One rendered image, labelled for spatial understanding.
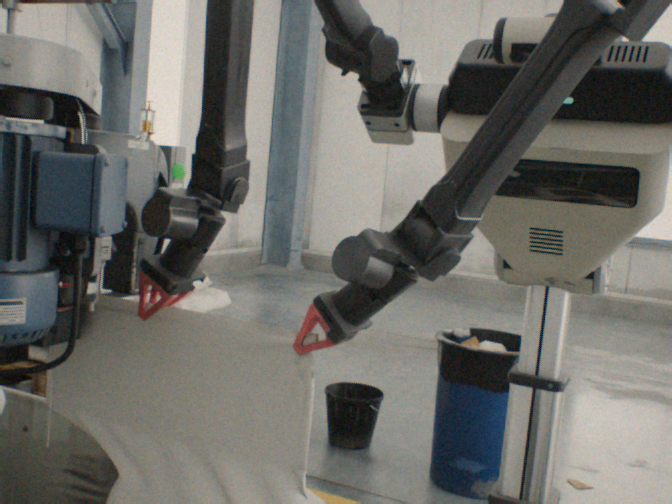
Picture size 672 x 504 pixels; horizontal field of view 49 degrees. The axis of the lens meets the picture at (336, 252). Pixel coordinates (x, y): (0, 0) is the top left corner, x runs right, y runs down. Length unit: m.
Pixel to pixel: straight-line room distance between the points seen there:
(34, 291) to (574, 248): 0.93
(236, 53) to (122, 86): 6.19
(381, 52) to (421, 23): 8.39
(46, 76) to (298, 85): 9.07
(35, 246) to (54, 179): 0.09
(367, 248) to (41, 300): 0.38
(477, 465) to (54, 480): 1.93
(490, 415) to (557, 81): 2.47
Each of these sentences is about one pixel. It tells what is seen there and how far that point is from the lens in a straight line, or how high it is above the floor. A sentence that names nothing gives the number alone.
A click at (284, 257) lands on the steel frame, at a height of 0.15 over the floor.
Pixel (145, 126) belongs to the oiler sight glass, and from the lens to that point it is 1.35.
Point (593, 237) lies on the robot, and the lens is 1.39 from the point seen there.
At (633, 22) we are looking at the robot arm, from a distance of 0.83.
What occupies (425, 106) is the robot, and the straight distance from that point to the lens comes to 1.38.
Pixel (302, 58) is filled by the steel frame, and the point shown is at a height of 2.74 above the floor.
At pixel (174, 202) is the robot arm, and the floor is 1.25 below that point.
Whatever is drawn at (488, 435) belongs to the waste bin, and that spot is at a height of 0.29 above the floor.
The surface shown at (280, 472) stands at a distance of 1.12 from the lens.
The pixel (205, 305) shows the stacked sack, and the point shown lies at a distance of 4.62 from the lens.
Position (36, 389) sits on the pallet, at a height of 0.04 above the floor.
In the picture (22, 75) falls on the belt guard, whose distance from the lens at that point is 0.85.
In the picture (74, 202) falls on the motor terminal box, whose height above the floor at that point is 1.25.
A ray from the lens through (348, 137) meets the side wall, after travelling 9.77.
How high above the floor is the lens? 1.31
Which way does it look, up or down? 6 degrees down
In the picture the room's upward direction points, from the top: 5 degrees clockwise
